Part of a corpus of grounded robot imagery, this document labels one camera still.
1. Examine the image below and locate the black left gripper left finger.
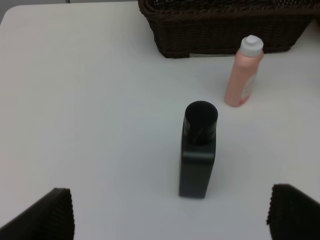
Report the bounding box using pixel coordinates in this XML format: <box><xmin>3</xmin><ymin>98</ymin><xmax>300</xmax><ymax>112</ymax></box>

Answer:
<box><xmin>0</xmin><ymin>188</ymin><xmax>75</xmax><ymax>240</ymax></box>

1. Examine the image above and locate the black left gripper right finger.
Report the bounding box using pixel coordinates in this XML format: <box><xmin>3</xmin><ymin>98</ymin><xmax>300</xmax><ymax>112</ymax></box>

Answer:
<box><xmin>266</xmin><ymin>184</ymin><xmax>320</xmax><ymax>240</ymax></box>

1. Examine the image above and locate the dark green pump bottle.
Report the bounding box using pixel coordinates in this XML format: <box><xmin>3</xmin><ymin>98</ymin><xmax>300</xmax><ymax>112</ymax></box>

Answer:
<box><xmin>178</xmin><ymin>101</ymin><xmax>218</xmax><ymax>199</ymax></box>

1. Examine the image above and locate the pink bottle white cap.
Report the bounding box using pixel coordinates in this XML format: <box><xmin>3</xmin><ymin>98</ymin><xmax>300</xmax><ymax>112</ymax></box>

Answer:
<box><xmin>224</xmin><ymin>35</ymin><xmax>264</xmax><ymax>107</ymax></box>

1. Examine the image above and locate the dark brown wicker basket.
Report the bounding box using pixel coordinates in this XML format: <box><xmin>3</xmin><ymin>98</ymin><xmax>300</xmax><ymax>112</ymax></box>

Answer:
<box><xmin>138</xmin><ymin>0</ymin><xmax>320</xmax><ymax>59</ymax></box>

